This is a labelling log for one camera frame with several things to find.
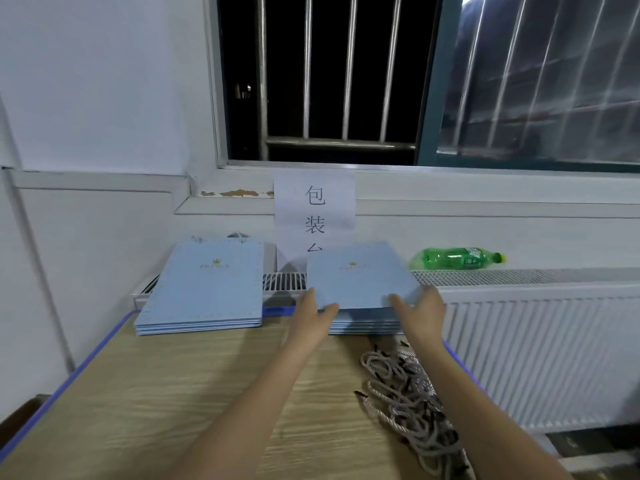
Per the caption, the white paper sign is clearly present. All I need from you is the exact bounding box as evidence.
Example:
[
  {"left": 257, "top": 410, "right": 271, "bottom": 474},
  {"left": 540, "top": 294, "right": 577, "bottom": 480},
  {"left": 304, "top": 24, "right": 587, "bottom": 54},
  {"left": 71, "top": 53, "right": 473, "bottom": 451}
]
[{"left": 273, "top": 169, "right": 358, "bottom": 271}]

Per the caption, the person's left forearm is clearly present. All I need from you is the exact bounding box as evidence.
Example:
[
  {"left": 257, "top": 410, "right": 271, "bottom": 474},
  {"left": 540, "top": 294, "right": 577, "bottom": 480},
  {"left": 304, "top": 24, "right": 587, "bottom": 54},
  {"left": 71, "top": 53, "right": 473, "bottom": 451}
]
[{"left": 170, "top": 335, "right": 326, "bottom": 480}]

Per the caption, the pile of white twisted ropes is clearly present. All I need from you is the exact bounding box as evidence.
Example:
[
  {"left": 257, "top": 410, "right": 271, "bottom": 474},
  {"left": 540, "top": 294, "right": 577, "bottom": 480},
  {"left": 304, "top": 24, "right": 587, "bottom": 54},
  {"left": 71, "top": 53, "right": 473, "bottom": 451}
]
[{"left": 355, "top": 339, "right": 479, "bottom": 480}]

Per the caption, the teal framed sliding window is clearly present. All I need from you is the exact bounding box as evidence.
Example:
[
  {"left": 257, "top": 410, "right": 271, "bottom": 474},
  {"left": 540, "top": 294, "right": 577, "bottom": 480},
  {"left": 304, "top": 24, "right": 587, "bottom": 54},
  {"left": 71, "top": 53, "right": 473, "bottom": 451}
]
[{"left": 418, "top": 0, "right": 640, "bottom": 174}]

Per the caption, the green plastic bottle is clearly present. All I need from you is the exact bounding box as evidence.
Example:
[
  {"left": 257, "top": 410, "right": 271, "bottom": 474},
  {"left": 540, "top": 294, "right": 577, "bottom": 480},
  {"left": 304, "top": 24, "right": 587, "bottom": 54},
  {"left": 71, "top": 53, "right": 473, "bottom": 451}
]
[{"left": 411, "top": 245, "right": 508, "bottom": 273}]

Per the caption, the white radiator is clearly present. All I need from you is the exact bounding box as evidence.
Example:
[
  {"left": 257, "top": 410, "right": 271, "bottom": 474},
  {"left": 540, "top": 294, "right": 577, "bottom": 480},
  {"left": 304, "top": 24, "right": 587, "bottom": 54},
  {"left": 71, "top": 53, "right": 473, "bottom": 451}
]
[{"left": 133, "top": 267, "right": 640, "bottom": 431}]

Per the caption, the person's right forearm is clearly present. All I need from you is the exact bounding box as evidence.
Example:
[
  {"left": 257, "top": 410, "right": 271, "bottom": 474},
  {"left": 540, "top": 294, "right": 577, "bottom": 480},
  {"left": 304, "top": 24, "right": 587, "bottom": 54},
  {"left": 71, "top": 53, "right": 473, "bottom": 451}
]
[{"left": 415, "top": 339, "right": 571, "bottom": 480}]

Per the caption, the person's right hand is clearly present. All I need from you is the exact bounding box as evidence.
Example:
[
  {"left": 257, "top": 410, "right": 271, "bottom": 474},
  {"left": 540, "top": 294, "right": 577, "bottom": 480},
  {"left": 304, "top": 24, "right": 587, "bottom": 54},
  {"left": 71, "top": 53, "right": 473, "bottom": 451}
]
[{"left": 388, "top": 287, "right": 448, "bottom": 351}]

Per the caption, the brown cardboard box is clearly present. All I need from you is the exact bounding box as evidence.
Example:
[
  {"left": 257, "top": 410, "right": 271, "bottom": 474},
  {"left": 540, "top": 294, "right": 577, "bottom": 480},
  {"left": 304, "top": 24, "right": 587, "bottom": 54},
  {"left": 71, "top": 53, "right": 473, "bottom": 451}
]
[{"left": 0, "top": 395, "right": 51, "bottom": 456}]

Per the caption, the blue-edged wooden desk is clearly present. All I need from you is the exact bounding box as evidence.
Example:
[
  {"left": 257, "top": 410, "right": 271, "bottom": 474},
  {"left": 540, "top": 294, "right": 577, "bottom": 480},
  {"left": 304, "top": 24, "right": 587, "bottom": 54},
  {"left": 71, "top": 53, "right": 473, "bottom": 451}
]
[{"left": 0, "top": 305, "right": 481, "bottom": 480}]

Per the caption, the stack of blue paper bags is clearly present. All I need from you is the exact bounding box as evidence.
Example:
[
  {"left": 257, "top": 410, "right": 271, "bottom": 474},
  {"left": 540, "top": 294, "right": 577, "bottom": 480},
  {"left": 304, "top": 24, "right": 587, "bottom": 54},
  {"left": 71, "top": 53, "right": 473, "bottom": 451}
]
[{"left": 320, "top": 305, "right": 406, "bottom": 337}]

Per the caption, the person's left hand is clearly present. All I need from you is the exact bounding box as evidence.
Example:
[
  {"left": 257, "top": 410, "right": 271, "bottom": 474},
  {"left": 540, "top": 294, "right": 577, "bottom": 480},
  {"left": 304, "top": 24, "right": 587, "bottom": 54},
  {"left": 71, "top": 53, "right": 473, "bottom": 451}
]
[{"left": 288, "top": 289, "right": 341, "bottom": 346}]

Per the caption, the metal window grille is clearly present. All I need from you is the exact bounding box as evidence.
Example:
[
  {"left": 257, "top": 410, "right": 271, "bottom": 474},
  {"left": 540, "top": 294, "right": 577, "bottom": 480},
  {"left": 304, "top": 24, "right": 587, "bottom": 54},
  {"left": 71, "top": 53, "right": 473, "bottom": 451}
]
[{"left": 218, "top": 0, "right": 441, "bottom": 164}]

